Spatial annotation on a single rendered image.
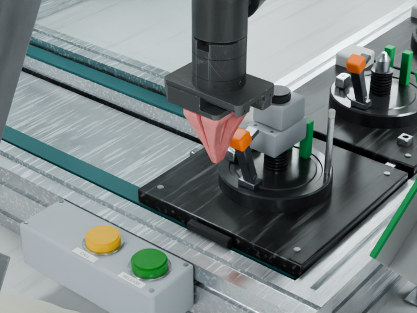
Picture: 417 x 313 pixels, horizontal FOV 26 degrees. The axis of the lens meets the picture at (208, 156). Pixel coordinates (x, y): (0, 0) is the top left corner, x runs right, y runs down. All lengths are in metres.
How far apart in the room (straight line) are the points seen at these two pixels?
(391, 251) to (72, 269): 0.35
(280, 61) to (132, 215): 0.68
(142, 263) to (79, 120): 0.44
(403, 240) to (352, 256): 0.09
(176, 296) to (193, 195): 0.15
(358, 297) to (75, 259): 0.32
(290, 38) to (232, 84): 0.85
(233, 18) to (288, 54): 0.81
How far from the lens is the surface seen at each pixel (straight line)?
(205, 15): 0.89
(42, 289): 1.14
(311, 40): 1.77
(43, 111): 1.40
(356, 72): 1.20
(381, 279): 1.07
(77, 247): 1.03
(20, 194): 1.18
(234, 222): 1.04
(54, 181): 1.16
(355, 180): 1.13
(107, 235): 1.02
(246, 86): 0.94
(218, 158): 0.99
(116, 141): 1.31
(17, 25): 0.47
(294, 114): 1.06
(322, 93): 1.33
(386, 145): 1.21
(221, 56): 0.91
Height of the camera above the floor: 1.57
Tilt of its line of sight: 31 degrees down
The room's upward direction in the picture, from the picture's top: straight up
